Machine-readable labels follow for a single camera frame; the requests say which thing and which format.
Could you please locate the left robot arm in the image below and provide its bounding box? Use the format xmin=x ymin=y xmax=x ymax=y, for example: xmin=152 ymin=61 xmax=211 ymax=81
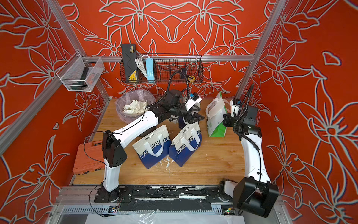
xmin=94 ymin=87 xmax=204 ymax=203

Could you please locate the small navy paper bag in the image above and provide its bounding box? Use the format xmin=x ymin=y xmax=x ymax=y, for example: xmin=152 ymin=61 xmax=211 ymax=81
xmin=179 ymin=103 xmax=200 ymax=129

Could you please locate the white button box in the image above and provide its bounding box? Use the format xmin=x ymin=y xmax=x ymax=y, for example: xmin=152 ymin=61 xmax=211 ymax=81
xmin=169 ymin=117 xmax=179 ymax=124

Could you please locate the green and white tote bag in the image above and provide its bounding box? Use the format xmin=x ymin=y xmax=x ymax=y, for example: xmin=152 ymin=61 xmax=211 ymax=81
xmin=206 ymin=92 xmax=228 ymax=138

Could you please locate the black power adapter box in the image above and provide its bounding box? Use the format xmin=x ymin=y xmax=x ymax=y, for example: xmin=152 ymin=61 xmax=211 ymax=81
xmin=121 ymin=44 xmax=138 ymax=83

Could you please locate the white and navy bag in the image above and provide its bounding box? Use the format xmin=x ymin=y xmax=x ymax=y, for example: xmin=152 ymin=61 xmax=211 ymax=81
xmin=168 ymin=122 xmax=202 ymax=167
xmin=132 ymin=125 xmax=172 ymax=169

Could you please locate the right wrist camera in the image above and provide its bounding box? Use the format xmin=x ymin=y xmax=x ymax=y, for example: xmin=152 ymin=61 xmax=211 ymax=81
xmin=230 ymin=99 xmax=241 ymax=117

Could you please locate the orange plastic tool case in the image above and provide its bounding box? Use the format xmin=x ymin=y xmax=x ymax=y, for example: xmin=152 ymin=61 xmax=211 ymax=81
xmin=72 ymin=141 xmax=105 ymax=175

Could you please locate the black wire wall basket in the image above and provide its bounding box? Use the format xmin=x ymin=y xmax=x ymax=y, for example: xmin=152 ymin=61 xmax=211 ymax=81
xmin=120 ymin=53 xmax=203 ymax=84

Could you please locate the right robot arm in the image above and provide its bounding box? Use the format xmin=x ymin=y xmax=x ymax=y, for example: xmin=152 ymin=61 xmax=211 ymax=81
xmin=218 ymin=85 xmax=279 ymax=217

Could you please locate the clear plastic wall bin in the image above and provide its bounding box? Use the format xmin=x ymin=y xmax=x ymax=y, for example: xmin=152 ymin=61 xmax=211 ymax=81
xmin=56 ymin=55 xmax=104 ymax=92

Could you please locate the light blue tag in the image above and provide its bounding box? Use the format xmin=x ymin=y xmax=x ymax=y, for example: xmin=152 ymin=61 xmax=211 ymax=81
xmin=145 ymin=58 xmax=155 ymax=83

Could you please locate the yellow tape roll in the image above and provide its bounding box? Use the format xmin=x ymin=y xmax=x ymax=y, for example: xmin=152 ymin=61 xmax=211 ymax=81
xmin=187 ymin=75 xmax=196 ymax=83

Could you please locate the pink trash bag liner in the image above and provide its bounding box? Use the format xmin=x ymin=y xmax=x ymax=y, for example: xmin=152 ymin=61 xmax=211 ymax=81
xmin=115 ymin=89 xmax=157 ymax=124

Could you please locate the white cable bundle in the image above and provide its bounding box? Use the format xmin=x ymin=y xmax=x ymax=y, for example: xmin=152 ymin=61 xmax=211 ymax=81
xmin=135 ymin=54 xmax=150 ymax=79

